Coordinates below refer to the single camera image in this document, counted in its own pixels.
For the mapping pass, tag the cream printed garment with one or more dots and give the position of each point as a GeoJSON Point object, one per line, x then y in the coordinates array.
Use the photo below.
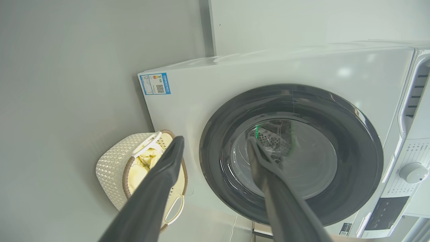
{"type": "Point", "coordinates": [142, 164]}

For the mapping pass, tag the cream perforated laundry basket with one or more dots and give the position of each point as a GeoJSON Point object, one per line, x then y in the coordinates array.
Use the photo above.
{"type": "Point", "coordinates": [111, 168]}

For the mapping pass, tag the white control knob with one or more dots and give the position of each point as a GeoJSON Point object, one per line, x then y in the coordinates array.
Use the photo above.
{"type": "Point", "coordinates": [413, 172]}

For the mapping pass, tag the washing machine door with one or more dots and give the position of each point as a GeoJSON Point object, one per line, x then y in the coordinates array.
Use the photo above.
{"type": "Point", "coordinates": [352, 141]}

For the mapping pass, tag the white washing machine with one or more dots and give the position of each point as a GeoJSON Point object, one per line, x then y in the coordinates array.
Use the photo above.
{"type": "Point", "coordinates": [262, 70]}

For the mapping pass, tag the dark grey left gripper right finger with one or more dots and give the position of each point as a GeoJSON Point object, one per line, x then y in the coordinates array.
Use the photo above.
{"type": "Point", "coordinates": [285, 208]}

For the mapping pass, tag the blue energy label sticker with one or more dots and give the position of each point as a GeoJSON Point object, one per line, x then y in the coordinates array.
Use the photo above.
{"type": "Point", "coordinates": [155, 83]}

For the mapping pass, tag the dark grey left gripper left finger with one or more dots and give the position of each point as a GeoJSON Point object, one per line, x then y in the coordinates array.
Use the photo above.
{"type": "Point", "coordinates": [151, 195]}

